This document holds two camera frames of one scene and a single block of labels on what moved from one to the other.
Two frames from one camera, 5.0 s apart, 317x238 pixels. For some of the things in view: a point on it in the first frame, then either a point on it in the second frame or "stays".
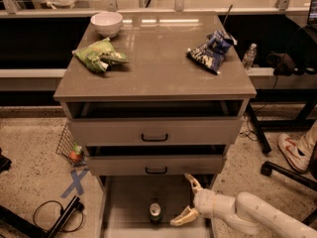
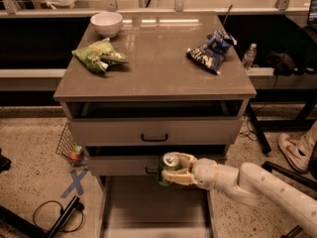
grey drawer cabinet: (156, 99) stays
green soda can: (155, 211) -> (168, 161)
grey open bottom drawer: (124, 201) stays
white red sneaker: (294, 156) stays
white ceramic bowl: (107, 23) stays
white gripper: (203, 203) -> (204, 171)
